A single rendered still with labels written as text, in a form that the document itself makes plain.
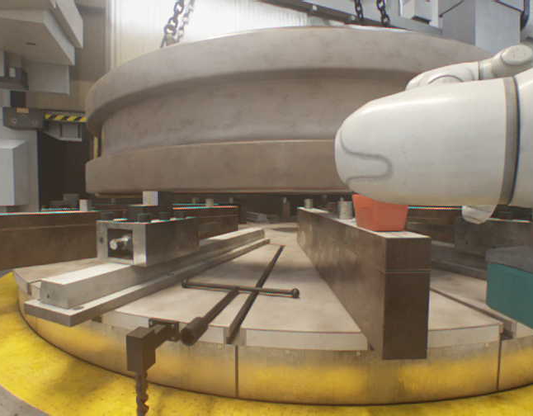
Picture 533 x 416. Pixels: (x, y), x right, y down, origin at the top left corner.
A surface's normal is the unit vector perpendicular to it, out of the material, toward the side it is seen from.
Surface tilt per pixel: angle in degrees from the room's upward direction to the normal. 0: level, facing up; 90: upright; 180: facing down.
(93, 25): 90
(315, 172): 90
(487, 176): 126
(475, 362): 90
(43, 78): 90
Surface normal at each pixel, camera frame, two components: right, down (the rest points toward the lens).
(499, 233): -0.92, 0.02
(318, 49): -0.04, 0.04
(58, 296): -0.37, 0.04
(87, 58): 0.35, 0.04
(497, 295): -1.00, 0.00
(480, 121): -0.48, -0.13
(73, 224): 0.71, 0.03
